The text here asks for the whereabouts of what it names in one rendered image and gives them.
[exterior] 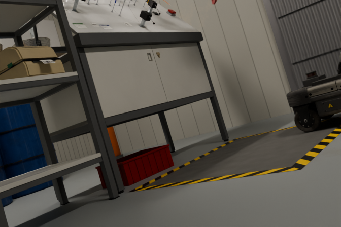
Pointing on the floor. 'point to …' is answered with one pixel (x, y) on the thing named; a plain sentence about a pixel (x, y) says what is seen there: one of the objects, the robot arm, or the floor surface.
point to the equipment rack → (18, 181)
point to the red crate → (141, 164)
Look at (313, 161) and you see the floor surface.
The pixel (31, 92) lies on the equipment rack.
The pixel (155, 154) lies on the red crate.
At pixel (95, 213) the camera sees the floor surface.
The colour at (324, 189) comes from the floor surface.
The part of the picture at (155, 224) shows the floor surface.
